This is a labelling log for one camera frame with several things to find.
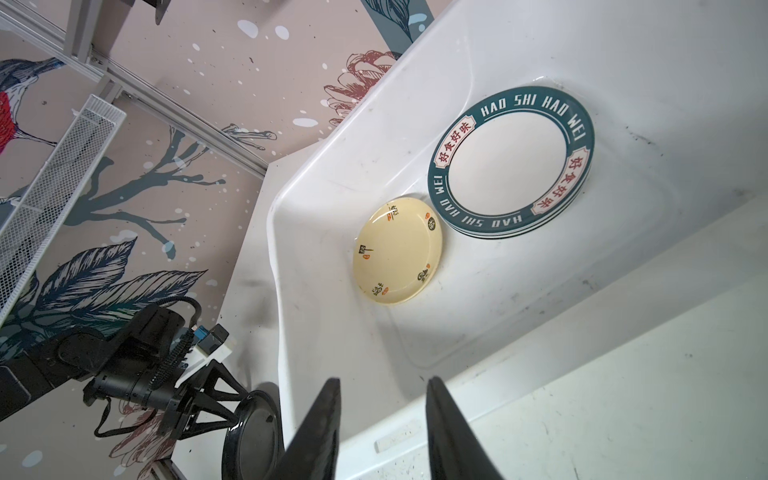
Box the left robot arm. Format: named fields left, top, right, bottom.
left=1, top=296, right=249, bottom=440

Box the white wire mesh basket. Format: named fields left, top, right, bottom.
left=1, top=95, right=127, bottom=321

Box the green rim plate front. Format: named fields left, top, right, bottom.
left=427, top=85, right=595, bottom=239

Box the white plastic bin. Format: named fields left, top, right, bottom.
left=225, top=1, right=767, bottom=479

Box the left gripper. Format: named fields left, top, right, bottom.
left=83, top=354, right=249, bottom=440

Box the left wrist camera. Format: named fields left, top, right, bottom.
left=175, top=324, right=236, bottom=387

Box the cream yellow small plate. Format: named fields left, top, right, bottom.
left=353, top=196, right=443, bottom=305

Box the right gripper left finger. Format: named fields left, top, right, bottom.
left=267, top=378, right=341, bottom=480

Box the horizontal aluminium frame bar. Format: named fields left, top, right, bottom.
left=1, top=0, right=268, bottom=178

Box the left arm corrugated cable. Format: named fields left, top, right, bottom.
left=143, top=295, right=205, bottom=391

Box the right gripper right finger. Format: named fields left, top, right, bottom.
left=426, top=376, right=502, bottom=480

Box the black round plate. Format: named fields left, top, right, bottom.
left=221, top=390, right=284, bottom=480

